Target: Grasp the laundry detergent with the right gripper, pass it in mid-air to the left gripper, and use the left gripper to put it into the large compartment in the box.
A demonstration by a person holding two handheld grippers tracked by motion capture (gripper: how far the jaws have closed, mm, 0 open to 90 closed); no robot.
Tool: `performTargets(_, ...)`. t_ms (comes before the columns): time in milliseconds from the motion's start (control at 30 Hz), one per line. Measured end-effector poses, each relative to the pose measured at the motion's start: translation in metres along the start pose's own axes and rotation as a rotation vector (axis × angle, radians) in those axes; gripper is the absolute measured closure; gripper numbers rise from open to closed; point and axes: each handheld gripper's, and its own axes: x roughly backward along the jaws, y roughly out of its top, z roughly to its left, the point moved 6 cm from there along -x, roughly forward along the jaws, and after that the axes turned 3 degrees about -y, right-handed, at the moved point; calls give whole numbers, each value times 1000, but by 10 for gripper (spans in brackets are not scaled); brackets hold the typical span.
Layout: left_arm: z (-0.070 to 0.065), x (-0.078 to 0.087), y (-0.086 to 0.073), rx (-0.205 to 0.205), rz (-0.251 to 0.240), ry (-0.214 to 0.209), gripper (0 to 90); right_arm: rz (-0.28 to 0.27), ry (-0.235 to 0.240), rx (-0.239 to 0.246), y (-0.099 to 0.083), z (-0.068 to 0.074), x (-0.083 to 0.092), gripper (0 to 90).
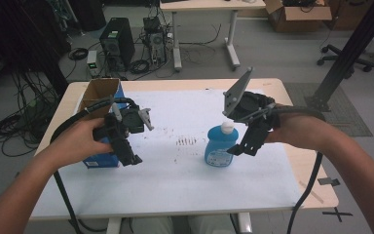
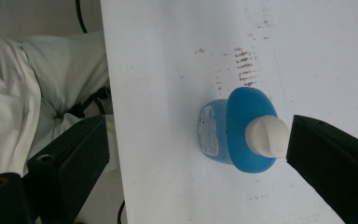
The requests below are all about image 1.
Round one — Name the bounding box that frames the person's left hand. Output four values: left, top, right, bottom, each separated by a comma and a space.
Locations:
47, 116, 115, 171

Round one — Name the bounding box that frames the small white power unit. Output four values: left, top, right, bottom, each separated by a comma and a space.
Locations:
86, 49, 99, 78

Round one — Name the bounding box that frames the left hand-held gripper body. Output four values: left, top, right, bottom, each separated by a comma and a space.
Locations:
92, 102, 155, 144

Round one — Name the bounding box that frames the person's right hand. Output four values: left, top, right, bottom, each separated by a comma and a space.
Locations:
265, 104, 326, 154

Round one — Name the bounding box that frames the black computer tower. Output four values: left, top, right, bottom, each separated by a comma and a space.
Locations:
98, 17, 136, 72

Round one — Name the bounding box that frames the white table mat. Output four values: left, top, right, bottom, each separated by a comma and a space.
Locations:
30, 89, 306, 219

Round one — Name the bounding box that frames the black curtain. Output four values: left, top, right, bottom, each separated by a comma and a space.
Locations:
0, 0, 73, 98

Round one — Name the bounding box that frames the grey floor mat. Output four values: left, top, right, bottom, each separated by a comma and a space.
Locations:
281, 82, 374, 137

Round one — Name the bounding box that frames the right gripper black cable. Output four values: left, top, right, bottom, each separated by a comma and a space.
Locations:
266, 104, 327, 234

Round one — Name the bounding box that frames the white table leg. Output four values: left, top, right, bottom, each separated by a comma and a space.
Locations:
105, 216, 123, 234
238, 213, 253, 234

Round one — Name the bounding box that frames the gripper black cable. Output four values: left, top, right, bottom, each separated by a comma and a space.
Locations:
266, 104, 327, 234
49, 97, 139, 234

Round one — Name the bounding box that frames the black metal stand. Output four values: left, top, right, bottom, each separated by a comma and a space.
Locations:
305, 0, 374, 113

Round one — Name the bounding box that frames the white-legged wooden desk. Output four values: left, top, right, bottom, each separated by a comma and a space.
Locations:
159, 0, 267, 72

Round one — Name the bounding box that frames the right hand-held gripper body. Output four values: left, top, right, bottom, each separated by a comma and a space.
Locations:
222, 66, 281, 137

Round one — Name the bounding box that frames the blue cardboard box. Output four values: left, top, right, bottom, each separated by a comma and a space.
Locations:
77, 77, 127, 170

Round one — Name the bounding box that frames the black tape cross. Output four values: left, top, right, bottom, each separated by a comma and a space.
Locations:
321, 207, 354, 223

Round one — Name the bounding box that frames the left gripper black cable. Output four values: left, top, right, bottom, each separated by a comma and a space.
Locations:
49, 97, 139, 234

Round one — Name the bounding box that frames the blue bottle with white cap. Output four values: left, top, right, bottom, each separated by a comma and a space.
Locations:
204, 121, 240, 169

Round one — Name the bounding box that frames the tangle of black cables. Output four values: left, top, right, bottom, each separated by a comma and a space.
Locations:
0, 71, 62, 159

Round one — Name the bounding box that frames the open computer case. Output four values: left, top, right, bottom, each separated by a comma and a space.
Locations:
142, 16, 168, 66

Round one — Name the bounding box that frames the black office chair base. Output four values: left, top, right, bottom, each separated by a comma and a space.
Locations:
316, 43, 374, 73

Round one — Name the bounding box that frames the coiled black cable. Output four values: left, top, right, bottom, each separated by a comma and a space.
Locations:
67, 47, 90, 61
129, 58, 151, 75

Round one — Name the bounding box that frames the brown tape strip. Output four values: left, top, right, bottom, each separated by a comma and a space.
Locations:
298, 179, 325, 205

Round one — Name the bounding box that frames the open brown cardboard box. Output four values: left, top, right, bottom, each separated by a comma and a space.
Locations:
264, 0, 333, 33

